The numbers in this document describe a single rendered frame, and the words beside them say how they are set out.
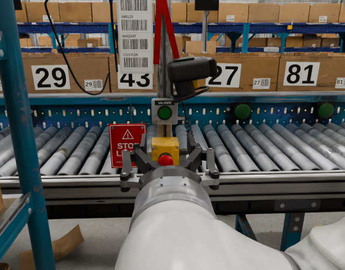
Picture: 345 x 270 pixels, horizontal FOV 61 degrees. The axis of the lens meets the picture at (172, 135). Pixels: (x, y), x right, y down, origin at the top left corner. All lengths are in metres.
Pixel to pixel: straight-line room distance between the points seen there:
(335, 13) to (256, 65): 5.41
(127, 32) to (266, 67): 0.84
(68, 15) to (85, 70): 4.74
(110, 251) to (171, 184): 1.50
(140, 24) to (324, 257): 0.64
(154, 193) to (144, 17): 0.54
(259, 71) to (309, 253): 1.22
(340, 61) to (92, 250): 1.60
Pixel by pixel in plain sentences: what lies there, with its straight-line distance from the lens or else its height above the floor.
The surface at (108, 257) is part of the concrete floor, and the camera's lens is 1.76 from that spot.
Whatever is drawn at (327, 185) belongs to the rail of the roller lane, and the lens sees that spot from 1.01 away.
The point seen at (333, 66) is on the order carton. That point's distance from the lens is 1.60.
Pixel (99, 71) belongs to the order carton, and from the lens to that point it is 1.40.
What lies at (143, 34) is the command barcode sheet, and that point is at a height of 1.14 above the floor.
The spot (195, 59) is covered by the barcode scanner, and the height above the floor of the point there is 1.09.
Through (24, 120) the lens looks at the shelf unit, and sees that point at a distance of 0.41.
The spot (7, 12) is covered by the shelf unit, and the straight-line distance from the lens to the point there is 0.40.
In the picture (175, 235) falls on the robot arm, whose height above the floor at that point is 1.00.
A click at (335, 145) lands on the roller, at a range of 1.27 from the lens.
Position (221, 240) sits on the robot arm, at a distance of 0.23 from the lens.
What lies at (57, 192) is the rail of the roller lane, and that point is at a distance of 0.93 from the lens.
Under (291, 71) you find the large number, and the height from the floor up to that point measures 0.98.
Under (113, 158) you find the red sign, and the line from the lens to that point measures 0.83.
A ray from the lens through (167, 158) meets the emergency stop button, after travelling 0.72.
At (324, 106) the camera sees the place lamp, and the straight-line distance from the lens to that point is 1.53.
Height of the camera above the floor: 1.14
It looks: 19 degrees down
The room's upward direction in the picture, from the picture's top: straight up
